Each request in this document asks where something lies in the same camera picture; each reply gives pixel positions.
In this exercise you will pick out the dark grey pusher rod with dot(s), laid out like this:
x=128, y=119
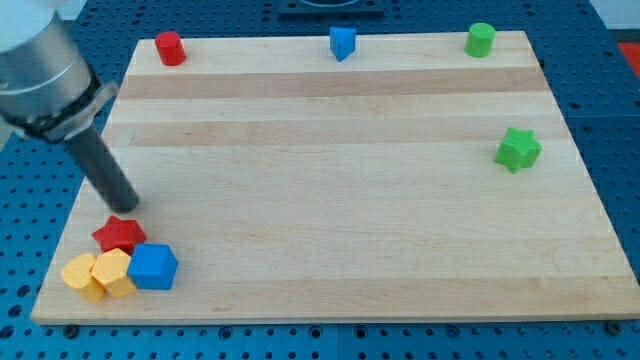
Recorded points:
x=102, y=170

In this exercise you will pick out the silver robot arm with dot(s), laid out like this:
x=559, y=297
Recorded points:
x=48, y=89

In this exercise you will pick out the red star block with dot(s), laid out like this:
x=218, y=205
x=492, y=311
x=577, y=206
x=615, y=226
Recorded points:
x=119, y=234

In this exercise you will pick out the wooden board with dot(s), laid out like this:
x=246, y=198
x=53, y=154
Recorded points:
x=294, y=188

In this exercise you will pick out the red cylinder block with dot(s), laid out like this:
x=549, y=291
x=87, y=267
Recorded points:
x=170, y=48

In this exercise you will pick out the green cylinder block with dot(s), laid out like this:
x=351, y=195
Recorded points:
x=479, y=40

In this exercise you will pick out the yellow hexagon block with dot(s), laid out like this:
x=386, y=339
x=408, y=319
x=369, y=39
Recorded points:
x=111, y=271

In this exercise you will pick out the yellow cylinder block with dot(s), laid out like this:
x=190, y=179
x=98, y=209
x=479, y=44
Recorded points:
x=76, y=274

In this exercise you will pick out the blue cube block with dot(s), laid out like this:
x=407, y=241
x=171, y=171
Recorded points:
x=153, y=267

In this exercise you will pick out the green star block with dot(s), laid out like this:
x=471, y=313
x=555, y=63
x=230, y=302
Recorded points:
x=518, y=149

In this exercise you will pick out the blue triangle block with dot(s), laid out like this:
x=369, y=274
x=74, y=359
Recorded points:
x=342, y=42

